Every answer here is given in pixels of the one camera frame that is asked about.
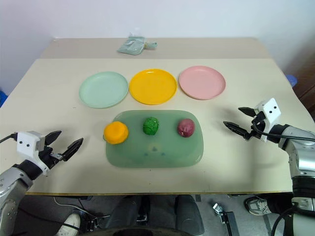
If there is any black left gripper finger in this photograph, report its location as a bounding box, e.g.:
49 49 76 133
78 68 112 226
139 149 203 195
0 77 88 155
61 137 85 162
45 130 63 148

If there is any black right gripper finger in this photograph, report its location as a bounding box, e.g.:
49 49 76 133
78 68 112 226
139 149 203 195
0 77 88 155
222 120 252 141
238 106 258 120

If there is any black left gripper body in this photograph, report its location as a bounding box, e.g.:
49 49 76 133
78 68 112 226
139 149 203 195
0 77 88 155
37 139 65 171

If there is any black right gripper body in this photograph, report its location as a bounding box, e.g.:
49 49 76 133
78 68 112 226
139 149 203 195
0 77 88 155
245 111 268 141

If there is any orange fruit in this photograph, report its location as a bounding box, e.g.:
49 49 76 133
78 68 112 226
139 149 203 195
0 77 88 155
103 121 129 146

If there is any dark red fruit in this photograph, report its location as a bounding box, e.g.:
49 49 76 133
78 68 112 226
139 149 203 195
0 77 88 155
177 118 196 138

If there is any pink round plate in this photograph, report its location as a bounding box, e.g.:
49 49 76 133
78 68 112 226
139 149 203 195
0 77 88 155
178 65 227 100

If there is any light green round plate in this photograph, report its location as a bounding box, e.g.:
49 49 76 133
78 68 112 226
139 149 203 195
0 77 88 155
78 71 129 109

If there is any green toy vegetable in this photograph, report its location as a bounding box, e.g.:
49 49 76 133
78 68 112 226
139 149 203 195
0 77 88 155
142 117 160 136

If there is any yellow round plate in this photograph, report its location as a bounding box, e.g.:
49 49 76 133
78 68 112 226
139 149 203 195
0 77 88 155
129 68 178 106

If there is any blue object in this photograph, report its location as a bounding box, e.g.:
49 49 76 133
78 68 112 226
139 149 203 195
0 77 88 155
0 88 8 108
286 73 299 87

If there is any brown wooden cabinet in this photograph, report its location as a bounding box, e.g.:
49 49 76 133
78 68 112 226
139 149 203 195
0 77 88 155
287 48 315 112

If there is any white shoe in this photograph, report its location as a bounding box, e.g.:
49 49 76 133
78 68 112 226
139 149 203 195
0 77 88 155
57 212 82 236

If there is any grey white sneaker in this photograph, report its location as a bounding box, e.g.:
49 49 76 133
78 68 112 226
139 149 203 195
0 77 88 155
244 196 272 216

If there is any black trouser leg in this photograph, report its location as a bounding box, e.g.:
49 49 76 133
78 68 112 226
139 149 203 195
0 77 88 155
266 194 294 215

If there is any silver metal clamp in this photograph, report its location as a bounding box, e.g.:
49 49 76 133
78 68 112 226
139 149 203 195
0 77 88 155
212 202 224 216

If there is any green rectangular tray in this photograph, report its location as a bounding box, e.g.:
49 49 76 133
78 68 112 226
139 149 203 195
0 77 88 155
105 109 205 169

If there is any crumpled clear plastic bag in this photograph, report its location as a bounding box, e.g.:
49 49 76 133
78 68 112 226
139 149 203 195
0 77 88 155
116 35 158 56

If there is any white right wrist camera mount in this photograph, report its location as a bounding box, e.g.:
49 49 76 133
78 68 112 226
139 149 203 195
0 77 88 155
254 98 283 144

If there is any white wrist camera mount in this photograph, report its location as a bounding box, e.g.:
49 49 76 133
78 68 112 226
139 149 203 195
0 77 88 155
16 131 50 176
254 98 283 144

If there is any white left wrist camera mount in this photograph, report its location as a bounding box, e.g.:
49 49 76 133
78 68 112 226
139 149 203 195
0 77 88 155
16 131 50 176

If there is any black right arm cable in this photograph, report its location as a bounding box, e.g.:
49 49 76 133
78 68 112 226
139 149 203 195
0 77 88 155
252 122 315 143

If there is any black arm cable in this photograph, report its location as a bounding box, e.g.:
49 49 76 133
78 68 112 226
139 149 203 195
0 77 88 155
0 132 19 144
252 122 315 143

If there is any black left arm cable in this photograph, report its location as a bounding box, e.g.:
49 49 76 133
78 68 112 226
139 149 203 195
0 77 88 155
0 132 19 144

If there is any white floor cable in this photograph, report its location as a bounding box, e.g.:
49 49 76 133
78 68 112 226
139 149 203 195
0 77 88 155
53 196 83 212

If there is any black flat bracket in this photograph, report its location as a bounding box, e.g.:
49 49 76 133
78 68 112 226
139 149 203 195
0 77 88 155
220 210 237 236

